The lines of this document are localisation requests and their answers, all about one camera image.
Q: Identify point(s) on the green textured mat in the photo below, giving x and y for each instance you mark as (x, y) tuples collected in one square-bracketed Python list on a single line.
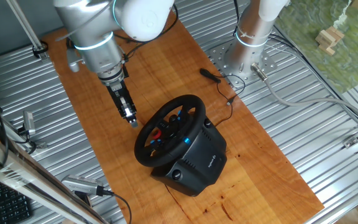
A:
[(353, 56)]

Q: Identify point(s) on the aluminium frame beam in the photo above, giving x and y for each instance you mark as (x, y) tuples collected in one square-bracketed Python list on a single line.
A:
[(26, 177)]

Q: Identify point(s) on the wooden board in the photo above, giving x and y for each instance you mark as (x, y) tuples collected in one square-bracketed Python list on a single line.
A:
[(259, 174)]

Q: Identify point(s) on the small aluminium bracket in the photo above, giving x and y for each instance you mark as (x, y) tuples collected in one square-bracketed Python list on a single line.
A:
[(41, 145), (350, 142)]

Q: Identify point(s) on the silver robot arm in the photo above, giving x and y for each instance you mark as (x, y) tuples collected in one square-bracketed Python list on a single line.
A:
[(98, 31)]

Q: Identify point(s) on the grey ribbed camera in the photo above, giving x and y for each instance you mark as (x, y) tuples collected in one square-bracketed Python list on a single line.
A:
[(81, 184)]

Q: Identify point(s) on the black wheel base housing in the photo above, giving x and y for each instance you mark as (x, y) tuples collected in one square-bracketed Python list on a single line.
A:
[(197, 161)]

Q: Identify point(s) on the grey conduit with connector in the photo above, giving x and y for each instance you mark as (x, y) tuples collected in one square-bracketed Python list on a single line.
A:
[(258, 71)]

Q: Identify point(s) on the black steering wheel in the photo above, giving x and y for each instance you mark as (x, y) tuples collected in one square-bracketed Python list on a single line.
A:
[(166, 160)]

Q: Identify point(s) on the small wooden block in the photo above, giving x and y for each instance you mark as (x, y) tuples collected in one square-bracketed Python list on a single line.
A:
[(323, 38), (326, 49), (336, 32)]

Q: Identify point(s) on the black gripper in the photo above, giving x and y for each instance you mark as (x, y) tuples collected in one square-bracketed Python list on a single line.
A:
[(119, 95)]

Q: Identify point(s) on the black keyboard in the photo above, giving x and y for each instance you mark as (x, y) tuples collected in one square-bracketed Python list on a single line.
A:
[(9, 205)]

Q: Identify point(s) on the aluminium frame pole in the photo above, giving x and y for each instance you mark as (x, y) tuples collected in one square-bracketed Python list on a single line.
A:
[(26, 26)]

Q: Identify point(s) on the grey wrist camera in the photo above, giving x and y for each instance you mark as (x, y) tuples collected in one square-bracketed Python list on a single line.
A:
[(73, 60)]

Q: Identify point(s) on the silver robot mounting plate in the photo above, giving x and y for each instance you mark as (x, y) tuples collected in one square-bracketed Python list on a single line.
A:
[(238, 81)]

